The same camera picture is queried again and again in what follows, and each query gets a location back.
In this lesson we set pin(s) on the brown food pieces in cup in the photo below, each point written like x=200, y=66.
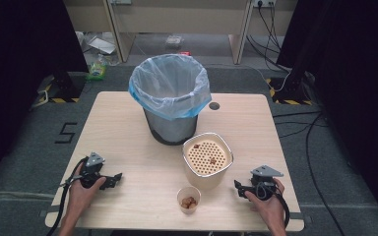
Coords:
x=189, y=202

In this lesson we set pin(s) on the small translucent cup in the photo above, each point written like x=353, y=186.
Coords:
x=181, y=196

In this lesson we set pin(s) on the black curtain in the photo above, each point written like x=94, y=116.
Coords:
x=357, y=82
x=16, y=65

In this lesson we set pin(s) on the white wall power socket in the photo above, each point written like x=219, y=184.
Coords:
x=263, y=2

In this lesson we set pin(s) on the clear plastic bag clutter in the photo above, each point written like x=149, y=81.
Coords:
x=95, y=42

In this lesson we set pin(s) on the beige container with perforated insert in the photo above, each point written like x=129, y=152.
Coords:
x=206, y=178

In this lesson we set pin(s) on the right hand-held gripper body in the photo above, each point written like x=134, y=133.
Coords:
x=265, y=183

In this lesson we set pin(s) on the black stand base striped tape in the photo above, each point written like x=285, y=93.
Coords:
x=64, y=88
x=290, y=91

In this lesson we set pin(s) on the person's left hand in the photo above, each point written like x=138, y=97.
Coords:
x=78, y=196

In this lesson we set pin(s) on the translucent blue bin bag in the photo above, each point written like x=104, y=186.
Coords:
x=169, y=82

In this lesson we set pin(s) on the small red object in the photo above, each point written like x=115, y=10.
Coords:
x=185, y=53

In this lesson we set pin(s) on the beige office desk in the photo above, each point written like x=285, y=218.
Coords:
x=180, y=19

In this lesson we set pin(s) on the clear plastic packet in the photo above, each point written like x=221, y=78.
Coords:
x=174, y=41

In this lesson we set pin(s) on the grey trash bin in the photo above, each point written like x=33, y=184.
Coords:
x=172, y=129

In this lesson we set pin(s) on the person's right hand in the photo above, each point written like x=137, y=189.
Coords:
x=270, y=209

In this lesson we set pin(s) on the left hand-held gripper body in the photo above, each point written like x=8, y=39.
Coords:
x=90, y=172

